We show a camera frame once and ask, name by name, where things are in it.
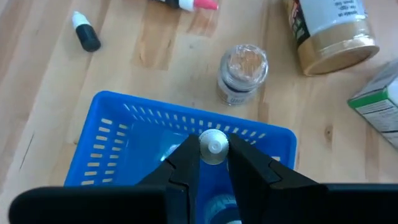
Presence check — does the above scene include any red food colouring bottle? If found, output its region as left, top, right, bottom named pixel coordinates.
left=155, top=0, right=220, bottom=12

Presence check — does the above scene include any green food colouring dropper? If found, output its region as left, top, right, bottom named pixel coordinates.
left=198, top=128, right=230, bottom=166

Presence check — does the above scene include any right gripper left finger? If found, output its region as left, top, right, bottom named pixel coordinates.
left=7, top=133, right=201, bottom=224

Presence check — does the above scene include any blue plastic basket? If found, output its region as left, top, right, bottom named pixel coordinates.
left=63, top=90, right=299, bottom=224

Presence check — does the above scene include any Apple Jacks cereal box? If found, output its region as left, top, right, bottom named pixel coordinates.
left=347, top=60, right=398, bottom=150

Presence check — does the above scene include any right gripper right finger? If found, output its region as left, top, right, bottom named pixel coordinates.
left=226, top=133, right=398, bottom=224

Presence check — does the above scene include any black food colouring dropper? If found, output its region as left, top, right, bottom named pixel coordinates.
left=72, top=11, right=102, bottom=53

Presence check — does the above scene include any small glass spice jar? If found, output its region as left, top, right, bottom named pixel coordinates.
left=216, top=44, right=269, bottom=106

